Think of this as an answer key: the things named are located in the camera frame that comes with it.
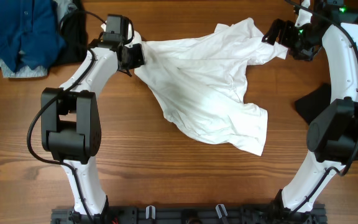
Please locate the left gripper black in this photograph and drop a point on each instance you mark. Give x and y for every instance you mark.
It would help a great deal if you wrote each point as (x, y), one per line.
(140, 56)

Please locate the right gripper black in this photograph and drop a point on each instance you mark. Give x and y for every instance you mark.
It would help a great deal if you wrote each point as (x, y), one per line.
(276, 30)

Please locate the white t-shirt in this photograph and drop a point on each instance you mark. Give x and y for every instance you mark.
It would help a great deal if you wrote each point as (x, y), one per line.
(200, 83)

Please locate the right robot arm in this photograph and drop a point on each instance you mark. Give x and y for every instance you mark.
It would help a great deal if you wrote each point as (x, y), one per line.
(334, 28)

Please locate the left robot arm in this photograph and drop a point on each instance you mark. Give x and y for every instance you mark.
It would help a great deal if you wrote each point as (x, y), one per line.
(70, 123)

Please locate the black garment in pile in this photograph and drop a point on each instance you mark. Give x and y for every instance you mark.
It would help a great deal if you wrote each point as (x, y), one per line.
(73, 30)

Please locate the grey garment in pile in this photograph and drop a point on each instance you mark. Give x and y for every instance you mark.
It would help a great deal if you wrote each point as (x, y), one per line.
(62, 8)

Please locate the blue shirt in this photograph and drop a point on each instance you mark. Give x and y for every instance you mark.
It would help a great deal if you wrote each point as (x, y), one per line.
(28, 34)

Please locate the light patterned garment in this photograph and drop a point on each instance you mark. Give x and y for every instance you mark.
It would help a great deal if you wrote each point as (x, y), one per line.
(24, 72)

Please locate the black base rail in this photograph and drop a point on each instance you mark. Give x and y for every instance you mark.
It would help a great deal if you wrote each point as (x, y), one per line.
(246, 214)

